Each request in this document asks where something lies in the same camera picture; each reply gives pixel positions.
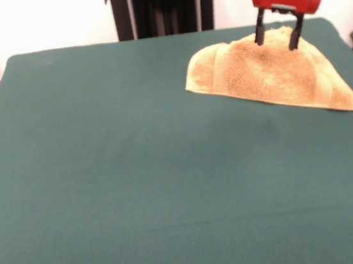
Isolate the dark green table cloth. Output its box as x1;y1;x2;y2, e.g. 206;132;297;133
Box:
0;12;353;264

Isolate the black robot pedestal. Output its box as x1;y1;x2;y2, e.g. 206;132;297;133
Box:
104;0;224;43

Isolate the tan terry towel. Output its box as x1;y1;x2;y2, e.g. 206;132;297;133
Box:
178;17;353;134

